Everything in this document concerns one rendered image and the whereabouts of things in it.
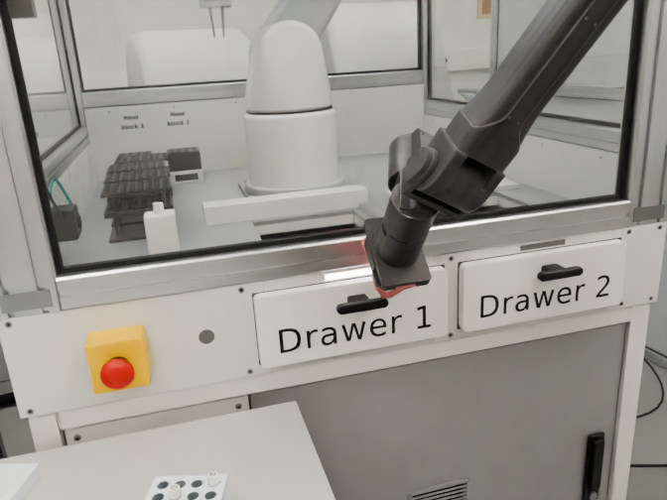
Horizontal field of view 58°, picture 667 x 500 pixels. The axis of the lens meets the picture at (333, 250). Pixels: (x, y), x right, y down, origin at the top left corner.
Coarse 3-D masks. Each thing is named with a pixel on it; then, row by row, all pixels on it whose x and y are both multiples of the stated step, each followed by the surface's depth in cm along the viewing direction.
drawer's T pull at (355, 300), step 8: (352, 296) 85; (360, 296) 85; (344, 304) 83; (352, 304) 83; (360, 304) 83; (368, 304) 83; (376, 304) 83; (384, 304) 84; (344, 312) 82; (352, 312) 83
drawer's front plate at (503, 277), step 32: (512, 256) 93; (544, 256) 93; (576, 256) 94; (608, 256) 96; (480, 288) 91; (512, 288) 93; (544, 288) 95; (576, 288) 96; (608, 288) 98; (480, 320) 93; (512, 320) 95
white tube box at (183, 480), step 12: (156, 480) 67; (168, 480) 67; (180, 480) 67; (192, 480) 67; (204, 480) 67; (228, 480) 68; (156, 492) 65; (168, 492) 65; (192, 492) 65; (204, 492) 65; (216, 492) 65; (228, 492) 68
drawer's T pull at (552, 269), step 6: (552, 264) 93; (558, 264) 93; (546, 270) 92; (552, 270) 91; (558, 270) 90; (564, 270) 90; (570, 270) 91; (576, 270) 91; (582, 270) 91; (540, 276) 90; (546, 276) 90; (552, 276) 90; (558, 276) 90; (564, 276) 90; (570, 276) 91; (576, 276) 91
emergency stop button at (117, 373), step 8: (112, 360) 74; (120, 360) 74; (104, 368) 74; (112, 368) 74; (120, 368) 74; (128, 368) 75; (104, 376) 74; (112, 376) 74; (120, 376) 74; (128, 376) 75; (104, 384) 75; (112, 384) 74; (120, 384) 75; (128, 384) 75
